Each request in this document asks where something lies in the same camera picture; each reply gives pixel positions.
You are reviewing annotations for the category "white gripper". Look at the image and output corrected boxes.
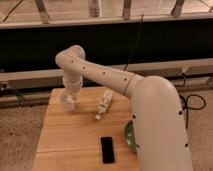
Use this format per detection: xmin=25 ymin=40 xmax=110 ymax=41
xmin=63 ymin=79 xmax=82 ymax=100

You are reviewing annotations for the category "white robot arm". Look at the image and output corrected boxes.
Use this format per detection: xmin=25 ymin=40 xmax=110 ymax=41
xmin=55 ymin=45 xmax=193 ymax=171

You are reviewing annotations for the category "white ceramic cup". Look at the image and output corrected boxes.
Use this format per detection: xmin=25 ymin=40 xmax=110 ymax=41
xmin=59 ymin=92 xmax=75 ymax=111

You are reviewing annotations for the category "white toy bottle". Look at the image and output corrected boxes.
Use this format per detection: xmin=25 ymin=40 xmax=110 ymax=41
xmin=95 ymin=90 xmax=113 ymax=120

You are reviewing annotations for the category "black rectangular block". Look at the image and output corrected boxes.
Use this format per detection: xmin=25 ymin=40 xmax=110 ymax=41
xmin=101 ymin=137 xmax=115 ymax=164

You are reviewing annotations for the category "black hanging cable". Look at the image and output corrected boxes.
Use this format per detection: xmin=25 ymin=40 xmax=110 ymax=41
xmin=123 ymin=13 xmax=145 ymax=72

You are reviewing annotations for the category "black floor cable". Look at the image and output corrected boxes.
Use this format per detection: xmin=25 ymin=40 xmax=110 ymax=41
xmin=179 ymin=93 xmax=207 ymax=129

